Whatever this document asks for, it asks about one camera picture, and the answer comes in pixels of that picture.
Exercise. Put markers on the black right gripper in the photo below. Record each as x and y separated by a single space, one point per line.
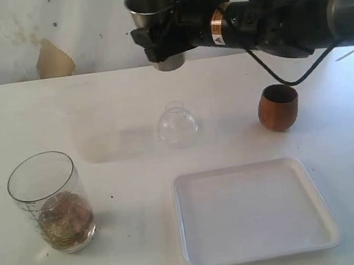
195 23

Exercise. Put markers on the stainless steel cup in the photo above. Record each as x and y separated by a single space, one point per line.
157 14

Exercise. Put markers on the clear plastic dome lid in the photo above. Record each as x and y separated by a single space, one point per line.
176 127

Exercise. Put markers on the brown wooden bowl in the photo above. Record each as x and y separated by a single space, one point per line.
278 107

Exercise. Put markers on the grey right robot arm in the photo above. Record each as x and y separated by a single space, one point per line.
285 28

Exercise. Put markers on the clear plastic measuring cup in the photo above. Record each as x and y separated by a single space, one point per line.
47 187

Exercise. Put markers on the white rectangular tray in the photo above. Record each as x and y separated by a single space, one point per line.
253 212

